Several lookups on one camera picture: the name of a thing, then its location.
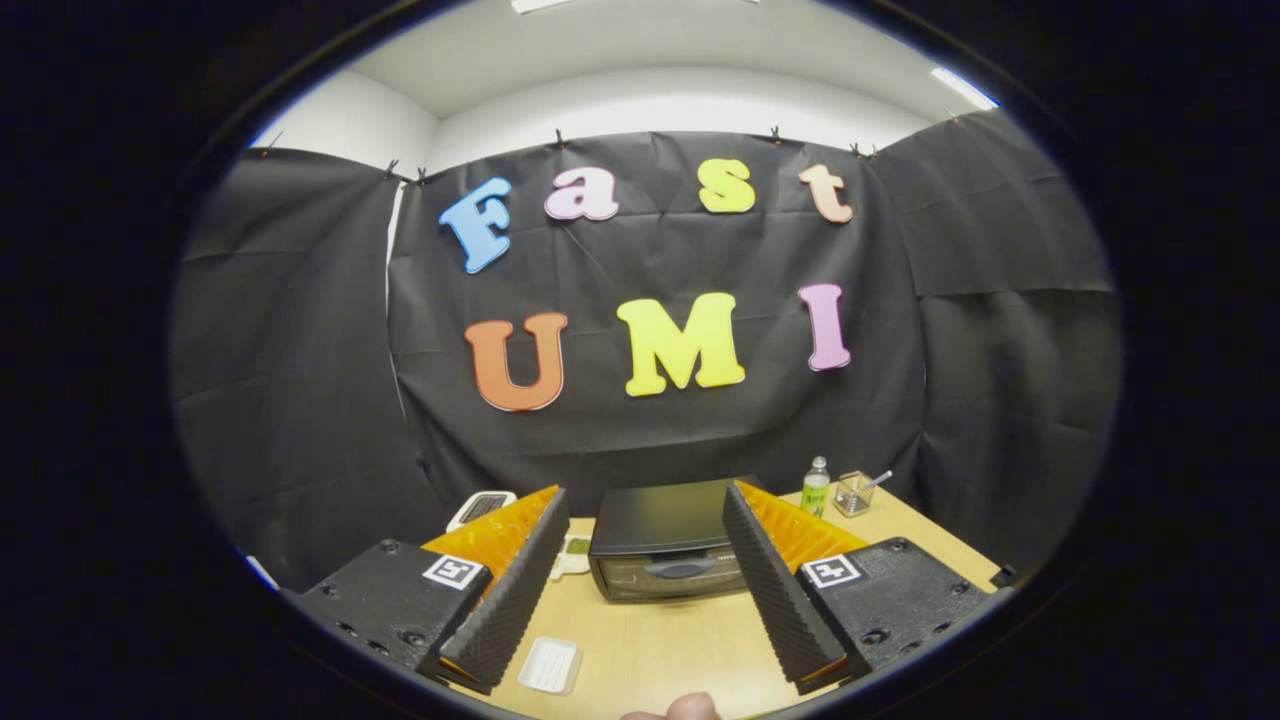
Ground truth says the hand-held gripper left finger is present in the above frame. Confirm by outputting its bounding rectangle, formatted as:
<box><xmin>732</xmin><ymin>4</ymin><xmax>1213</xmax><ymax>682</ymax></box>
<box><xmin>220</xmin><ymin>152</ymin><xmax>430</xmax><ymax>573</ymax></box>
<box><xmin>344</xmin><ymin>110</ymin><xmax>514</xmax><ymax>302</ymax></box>
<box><xmin>283</xmin><ymin>486</ymin><xmax>570</xmax><ymax>696</ymax></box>

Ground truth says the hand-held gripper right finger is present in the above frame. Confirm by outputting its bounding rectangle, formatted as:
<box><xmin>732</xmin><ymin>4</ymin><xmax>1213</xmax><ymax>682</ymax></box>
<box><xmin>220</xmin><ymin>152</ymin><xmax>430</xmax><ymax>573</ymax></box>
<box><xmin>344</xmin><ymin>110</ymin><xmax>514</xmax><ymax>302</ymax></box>
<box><xmin>722</xmin><ymin>480</ymin><xmax>1011</xmax><ymax>696</ymax></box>

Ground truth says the black toaster oven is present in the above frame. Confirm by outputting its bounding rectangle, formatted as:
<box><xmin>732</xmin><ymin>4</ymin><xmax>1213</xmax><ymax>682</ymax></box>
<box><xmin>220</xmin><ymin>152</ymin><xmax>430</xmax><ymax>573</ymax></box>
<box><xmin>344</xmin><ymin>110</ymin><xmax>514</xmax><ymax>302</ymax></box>
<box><xmin>588</xmin><ymin>476</ymin><xmax>761</xmax><ymax>602</ymax></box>

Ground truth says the small plate with food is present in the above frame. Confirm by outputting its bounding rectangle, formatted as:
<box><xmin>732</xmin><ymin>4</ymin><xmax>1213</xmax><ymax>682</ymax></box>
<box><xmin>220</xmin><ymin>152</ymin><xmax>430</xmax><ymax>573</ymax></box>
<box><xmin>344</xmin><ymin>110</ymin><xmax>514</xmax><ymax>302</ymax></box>
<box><xmin>550</xmin><ymin>533</ymin><xmax>594</xmax><ymax>581</ymax></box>

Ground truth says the white bread toaster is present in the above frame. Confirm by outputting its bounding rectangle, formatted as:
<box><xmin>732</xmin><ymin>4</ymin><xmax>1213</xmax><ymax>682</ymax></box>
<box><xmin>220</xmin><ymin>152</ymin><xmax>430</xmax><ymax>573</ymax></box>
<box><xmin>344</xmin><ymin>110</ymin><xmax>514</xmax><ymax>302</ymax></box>
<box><xmin>446</xmin><ymin>490</ymin><xmax>519</xmax><ymax>533</ymax></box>

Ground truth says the white rectangular tray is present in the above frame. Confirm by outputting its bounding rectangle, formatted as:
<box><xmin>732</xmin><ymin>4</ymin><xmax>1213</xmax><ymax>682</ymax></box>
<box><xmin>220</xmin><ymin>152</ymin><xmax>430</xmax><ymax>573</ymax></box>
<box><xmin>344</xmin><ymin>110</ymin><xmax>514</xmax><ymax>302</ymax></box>
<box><xmin>517</xmin><ymin>637</ymin><xmax>583</xmax><ymax>696</ymax></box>

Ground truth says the green label drink bottle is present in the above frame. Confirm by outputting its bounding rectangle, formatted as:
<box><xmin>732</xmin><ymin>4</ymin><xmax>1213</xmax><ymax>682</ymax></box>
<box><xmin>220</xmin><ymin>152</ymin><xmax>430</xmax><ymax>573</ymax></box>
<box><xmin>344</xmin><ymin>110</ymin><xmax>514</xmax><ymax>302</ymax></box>
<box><xmin>800</xmin><ymin>456</ymin><xmax>832</xmax><ymax>519</ymax></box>

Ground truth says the narrow ceiling light panel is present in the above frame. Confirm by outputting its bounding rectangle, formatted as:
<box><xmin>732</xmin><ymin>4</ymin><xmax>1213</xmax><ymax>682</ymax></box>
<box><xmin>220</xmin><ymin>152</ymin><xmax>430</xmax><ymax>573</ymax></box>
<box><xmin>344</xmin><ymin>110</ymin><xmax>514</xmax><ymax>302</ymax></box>
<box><xmin>930</xmin><ymin>67</ymin><xmax>999</xmax><ymax>111</ymax></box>

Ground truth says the wire mesh holder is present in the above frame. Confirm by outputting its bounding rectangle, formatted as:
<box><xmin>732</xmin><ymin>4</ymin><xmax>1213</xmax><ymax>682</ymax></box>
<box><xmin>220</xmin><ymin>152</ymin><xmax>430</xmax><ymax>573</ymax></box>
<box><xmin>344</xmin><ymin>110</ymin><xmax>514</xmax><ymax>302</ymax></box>
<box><xmin>834</xmin><ymin>470</ymin><xmax>877</xmax><ymax>518</ymax></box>

